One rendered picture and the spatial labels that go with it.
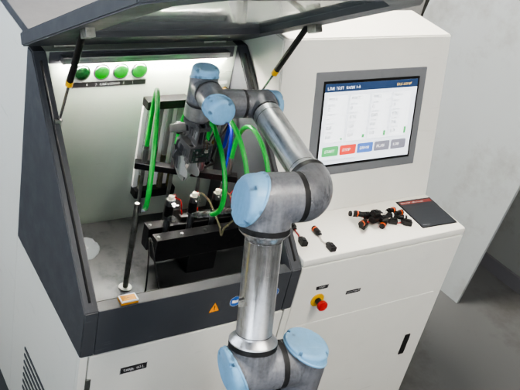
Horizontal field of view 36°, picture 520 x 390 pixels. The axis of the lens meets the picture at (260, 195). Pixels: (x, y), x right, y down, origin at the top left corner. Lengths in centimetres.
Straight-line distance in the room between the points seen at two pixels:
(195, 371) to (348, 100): 99
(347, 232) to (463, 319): 163
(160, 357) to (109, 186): 59
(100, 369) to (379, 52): 132
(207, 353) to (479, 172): 204
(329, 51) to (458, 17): 175
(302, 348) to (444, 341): 211
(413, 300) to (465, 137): 138
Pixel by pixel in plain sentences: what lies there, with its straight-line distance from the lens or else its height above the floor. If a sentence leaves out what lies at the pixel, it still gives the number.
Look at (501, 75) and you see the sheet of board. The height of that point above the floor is 110.
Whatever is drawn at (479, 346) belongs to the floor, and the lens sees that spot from 404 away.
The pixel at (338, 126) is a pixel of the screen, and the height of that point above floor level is 127.
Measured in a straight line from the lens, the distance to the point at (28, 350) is 278.
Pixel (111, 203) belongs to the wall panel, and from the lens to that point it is 268.
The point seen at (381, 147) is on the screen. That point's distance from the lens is 278.
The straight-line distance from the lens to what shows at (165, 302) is 226.
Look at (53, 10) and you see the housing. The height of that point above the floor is 150.
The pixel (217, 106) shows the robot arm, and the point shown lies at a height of 152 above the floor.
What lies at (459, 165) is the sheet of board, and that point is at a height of 62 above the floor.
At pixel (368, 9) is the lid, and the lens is 202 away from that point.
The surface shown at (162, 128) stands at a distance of 258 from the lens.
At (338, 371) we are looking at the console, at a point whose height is 40.
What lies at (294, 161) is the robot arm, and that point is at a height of 150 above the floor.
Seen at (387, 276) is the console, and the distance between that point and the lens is 277.
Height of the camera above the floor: 239
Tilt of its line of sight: 31 degrees down
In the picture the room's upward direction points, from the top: 14 degrees clockwise
